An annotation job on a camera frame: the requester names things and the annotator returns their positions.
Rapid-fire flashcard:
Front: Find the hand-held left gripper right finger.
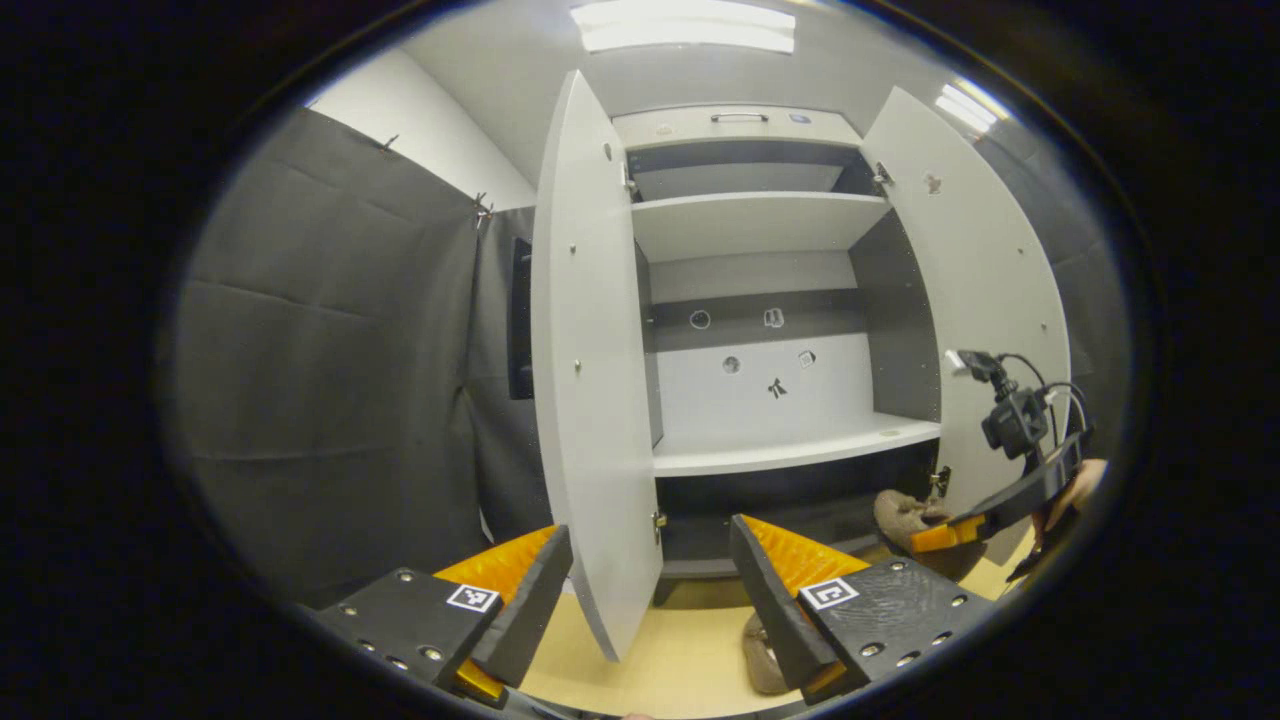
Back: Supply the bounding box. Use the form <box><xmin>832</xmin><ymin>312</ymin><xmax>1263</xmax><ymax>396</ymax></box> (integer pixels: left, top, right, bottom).
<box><xmin>728</xmin><ymin>514</ymin><xmax>993</xmax><ymax>706</ymax></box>

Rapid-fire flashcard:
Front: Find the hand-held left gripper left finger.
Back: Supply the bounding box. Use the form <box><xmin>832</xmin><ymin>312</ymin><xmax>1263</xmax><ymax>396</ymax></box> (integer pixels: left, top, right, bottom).
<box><xmin>318</xmin><ymin>524</ymin><xmax>576</xmax><ymax>711</ymax></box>

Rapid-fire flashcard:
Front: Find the brown fuzzy shoe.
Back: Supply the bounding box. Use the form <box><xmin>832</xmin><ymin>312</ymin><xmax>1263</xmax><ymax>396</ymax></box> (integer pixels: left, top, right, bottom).
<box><xmin>873</xmin><ymin>488</ymin><xmax>986</xmax><ymax>583</ymax></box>
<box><xmin>742</xmin><ymin>612</ymin><xmax>793</xmax><ymax>696</ymax></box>

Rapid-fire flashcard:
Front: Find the grey cabinet door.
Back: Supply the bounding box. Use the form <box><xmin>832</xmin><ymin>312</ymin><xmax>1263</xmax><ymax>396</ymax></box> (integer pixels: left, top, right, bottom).
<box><xmin>530</xmin><ymin>70</ymin><xmax>663</xmax><ymax>663</ymax></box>
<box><xmin>860</xmin><ymin>87</ymin><xmax>1073</xmax><ymax>567</ymax></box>

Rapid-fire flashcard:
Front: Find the grey shoe cabinet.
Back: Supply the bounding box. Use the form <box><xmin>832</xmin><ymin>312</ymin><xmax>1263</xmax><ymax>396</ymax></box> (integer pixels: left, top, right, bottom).
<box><xmin>612</xmin><ymin>105</ymin><xmax>947</xmax><ymax>611</ymax></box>

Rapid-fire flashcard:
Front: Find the light grey cabinet shelf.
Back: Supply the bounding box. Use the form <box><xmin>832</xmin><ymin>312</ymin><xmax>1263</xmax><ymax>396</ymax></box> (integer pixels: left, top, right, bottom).
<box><xmin>630</xmin><ymin>192</ymin><xmax>891</xmax><ymax>263</ymax></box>
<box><xmin>653</xmin><ymin>413</ymin><xmax>943</xmax><ymax>478</ymax></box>

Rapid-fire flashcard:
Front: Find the grey cabinet drawer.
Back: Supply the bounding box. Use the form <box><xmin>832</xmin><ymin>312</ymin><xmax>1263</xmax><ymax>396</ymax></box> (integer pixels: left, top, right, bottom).
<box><xmin>612</xmin><ymin>106</ymin><xmax>863</xmax><ymax>151</ymax></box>

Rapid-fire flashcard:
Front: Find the ceiling light panel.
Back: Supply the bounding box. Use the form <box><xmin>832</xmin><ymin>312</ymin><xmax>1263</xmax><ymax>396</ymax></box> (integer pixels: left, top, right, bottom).
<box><xmin>570</xmin><ymin>0</ymin><xmax>797</xmax><ymax>54</ymax></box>
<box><xmin>935</xmin><ymin>82</ymin><xmax>1011</xmax><ymax>136</ymax></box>

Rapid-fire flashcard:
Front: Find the black cable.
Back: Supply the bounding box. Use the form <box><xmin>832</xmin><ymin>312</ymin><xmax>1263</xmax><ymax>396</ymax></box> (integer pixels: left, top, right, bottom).
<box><xmin>1000</xmin><ymin>352</ymin><xmax>1093</xmax><ymax>447</ymax></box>

